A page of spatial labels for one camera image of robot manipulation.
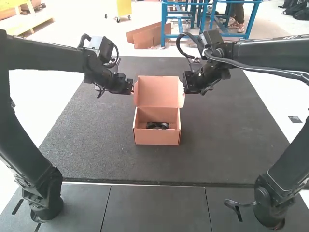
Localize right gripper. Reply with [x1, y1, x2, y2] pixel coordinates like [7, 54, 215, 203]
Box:
[182, 70, 206, 95]

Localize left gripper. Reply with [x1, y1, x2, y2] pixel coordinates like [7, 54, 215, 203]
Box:
[104, 72, 135, 96]

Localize cardboard box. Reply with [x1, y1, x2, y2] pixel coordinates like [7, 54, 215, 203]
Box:
[132, 75, 186, 146]

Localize black square fan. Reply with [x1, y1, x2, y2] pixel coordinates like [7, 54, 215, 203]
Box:
[146, 121, 170, 130]

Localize flat cardboard sheet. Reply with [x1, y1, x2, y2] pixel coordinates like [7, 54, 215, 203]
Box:
[126, 21, 172, 50]

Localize black mat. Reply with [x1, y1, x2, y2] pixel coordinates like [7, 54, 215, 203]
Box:
[38, 56, 290, 187]

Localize yellow wheeled cart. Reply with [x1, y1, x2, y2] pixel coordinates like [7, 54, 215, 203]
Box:
[104, 0, 133, 24]

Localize person's legs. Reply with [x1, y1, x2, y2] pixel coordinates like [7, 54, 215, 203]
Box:
[226, 0, 246, 34]

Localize wooden pallet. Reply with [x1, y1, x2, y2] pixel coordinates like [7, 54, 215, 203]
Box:
[0, 0, 56, 37]

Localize black bag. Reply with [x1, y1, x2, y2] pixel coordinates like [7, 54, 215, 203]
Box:
[279, 0, 309, 22]

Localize dark base panel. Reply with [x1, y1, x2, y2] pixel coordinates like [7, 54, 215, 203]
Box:
[0, 183, 112, 232]
[205, 186, 309, 232]
[101, 185, 213, 232]

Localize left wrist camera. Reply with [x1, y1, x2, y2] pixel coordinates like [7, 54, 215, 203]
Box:
[89, 35, 116, 65]

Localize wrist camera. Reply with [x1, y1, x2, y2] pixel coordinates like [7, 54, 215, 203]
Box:
[89, 35, 116, 65]
[198, 29, 225, 49]

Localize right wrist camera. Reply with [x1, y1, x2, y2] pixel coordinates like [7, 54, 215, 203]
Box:
[198, 29, 225, 49]

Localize blue metal frame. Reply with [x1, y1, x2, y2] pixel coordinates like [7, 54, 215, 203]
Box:
[210, 0, 263, 41]
[160, 0, 213, 48]

